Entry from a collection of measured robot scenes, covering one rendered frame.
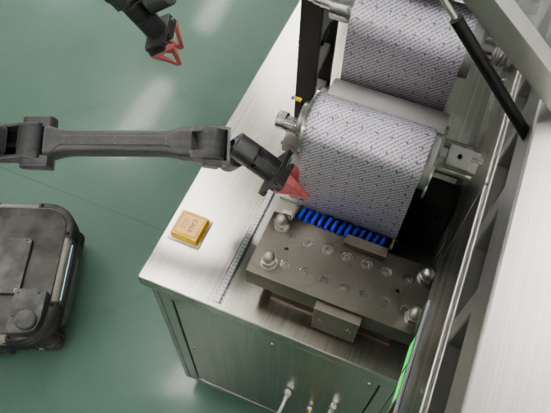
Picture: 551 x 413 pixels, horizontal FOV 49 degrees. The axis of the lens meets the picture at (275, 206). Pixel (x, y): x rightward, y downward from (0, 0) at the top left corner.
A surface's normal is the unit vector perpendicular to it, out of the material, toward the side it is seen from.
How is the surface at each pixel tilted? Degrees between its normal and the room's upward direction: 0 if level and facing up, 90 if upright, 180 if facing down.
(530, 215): 0
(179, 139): 21
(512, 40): 90
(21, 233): 0
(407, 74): 92
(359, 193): 90
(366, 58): 92
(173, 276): 0
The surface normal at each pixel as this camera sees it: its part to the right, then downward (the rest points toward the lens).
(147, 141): -0.06, -0.18
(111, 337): 0.01, -0.51
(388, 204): -0.39, 0.79
